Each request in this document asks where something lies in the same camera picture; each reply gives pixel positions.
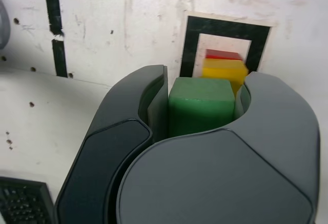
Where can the black keyboard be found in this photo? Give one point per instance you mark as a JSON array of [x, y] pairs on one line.
[[23, 203]]

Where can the red cube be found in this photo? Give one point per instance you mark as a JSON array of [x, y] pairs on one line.
[[220, 54]]

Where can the green cube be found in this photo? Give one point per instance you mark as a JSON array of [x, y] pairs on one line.
[[200, 106]]

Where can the yellow cube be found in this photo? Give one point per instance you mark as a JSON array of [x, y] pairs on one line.
[[223, 70]]

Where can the black tape strip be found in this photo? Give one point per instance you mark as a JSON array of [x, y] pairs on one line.
[[52, 3]]

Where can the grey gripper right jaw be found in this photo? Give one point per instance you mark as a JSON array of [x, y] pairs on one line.
[[217, 178]]

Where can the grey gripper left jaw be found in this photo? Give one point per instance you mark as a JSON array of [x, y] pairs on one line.
[[107, 144]]

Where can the black tape square outline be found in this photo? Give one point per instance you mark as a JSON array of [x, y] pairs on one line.
[[192, 49]]

